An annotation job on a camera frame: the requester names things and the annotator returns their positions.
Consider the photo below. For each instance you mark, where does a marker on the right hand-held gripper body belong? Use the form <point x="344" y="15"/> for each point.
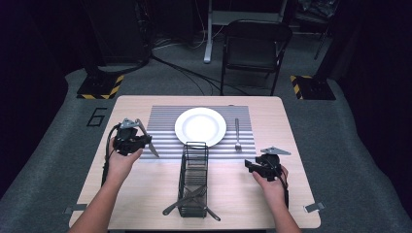
<point x="270" y="165"/>

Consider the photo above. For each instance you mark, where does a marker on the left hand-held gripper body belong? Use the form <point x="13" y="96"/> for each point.
<point x="128" y="140"/>

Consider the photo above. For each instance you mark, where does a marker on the silver table knife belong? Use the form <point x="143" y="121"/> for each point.
<point x="154" y="150"/>
<point x="213" y="215"/>

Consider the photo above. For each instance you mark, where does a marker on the person's right hand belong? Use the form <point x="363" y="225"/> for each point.
<point x="275" y="189"/>

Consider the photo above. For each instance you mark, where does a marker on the person's left hand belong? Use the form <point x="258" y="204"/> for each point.
<point x="121" y="166"/>

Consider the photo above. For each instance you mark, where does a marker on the brown white striped placemat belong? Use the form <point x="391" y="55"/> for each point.
<point x="162" y="129"/>

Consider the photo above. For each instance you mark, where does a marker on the silver fork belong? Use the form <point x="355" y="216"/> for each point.
<point x="175" y="207"/>
<point x="237" y="136"/>

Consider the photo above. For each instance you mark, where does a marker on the white round plate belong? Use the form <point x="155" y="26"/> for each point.
<point x="200" y="126"/>

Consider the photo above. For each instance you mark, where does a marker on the black base with hazard stripes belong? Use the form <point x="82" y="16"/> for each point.
<point x="98" y="87"/>
<point x="312" y="88"/>

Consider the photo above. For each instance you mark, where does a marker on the grey metal table clip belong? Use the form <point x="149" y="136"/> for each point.
<point x="315" y="207"/>
<point x="75" y="209"/>

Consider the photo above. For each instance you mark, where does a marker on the black folding chair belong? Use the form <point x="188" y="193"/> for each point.
<point x="256" y="48"/>

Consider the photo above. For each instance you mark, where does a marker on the white desk frame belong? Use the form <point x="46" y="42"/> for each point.
<point x="209" y="39"/>

